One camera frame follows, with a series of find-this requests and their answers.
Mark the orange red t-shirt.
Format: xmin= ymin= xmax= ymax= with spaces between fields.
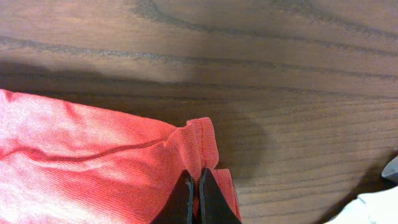
xmin=1 ymin=90 xmax=241 ymax=223

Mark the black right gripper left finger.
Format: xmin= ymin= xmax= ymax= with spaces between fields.
xmin=151 ymin=170 xmax=195 ymax=224

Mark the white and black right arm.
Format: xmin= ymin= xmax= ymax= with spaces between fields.
xmin=151 ymin=169 xmax=397 ymax=224

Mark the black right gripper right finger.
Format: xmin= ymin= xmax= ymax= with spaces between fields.
xmin=199 ymin=168 xmax=242 ymax=224

